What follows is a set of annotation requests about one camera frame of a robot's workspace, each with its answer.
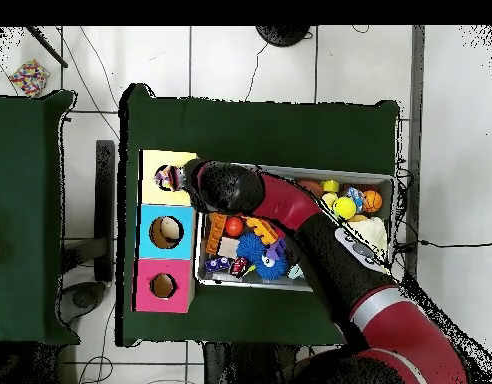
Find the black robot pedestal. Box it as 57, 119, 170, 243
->
203, 341, 297, 384

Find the wooden block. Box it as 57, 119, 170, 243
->
219, 236, 240, 259

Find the cream knitted cloth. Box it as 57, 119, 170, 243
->
347, 215, 389, 255

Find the shallow wire mesh bin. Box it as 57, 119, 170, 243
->
193, 160, 396, 292

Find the wooden box with three holes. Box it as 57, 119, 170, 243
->
131, 149, 202, 314

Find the dark green table cloth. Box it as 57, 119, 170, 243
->
0, 90, 80, 345
115, 83, 401, 347

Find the black cable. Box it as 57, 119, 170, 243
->
244, 41, 271, 102
393, 238, 492, 249

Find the multicoloured speckled cloth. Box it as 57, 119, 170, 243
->
8, 58, 51, 97

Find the black upright panel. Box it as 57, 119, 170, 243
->
94, 139, 116, 283

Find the yellow ball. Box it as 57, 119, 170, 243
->
332, 196, 357, 221

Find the black rod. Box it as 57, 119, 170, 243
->
25, 25, 69, 69

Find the black round stand base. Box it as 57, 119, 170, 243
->
254, 25, 312, 48

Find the long orange toy brick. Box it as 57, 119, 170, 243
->
245, 216, 279, 246

